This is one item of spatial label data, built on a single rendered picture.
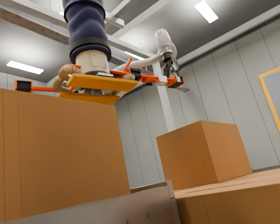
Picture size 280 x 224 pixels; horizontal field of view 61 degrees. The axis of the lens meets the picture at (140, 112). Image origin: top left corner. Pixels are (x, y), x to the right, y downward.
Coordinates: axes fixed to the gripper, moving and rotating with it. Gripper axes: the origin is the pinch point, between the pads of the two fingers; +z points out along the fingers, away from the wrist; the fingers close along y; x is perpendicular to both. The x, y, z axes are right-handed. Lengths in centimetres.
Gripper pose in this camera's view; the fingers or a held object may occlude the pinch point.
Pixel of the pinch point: (174, 81)
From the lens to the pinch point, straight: 163.4
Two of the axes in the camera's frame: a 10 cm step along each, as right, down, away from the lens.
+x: 8.2, 0.1, 5.7
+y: 5.3, -3.6, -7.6
